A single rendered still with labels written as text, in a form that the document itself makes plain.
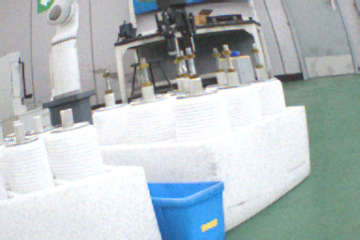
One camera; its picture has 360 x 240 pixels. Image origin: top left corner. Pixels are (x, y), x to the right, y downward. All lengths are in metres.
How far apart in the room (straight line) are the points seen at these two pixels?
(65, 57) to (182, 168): 0.63
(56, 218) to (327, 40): 5.76
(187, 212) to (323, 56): 5.52
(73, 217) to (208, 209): 0.26
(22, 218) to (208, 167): 0.44
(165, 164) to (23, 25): 6.81
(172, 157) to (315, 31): 5.38
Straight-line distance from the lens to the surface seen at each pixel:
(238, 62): 1.42
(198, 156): 0.95
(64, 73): 1.48
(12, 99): 3.77
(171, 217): 0.85
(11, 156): 0.71
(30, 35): 7.58
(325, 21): 6.29
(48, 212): 0.69
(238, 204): 0.99
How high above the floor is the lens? 0.30
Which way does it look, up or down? 5 degrees down
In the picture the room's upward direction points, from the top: 10 degrees counter-clockwise
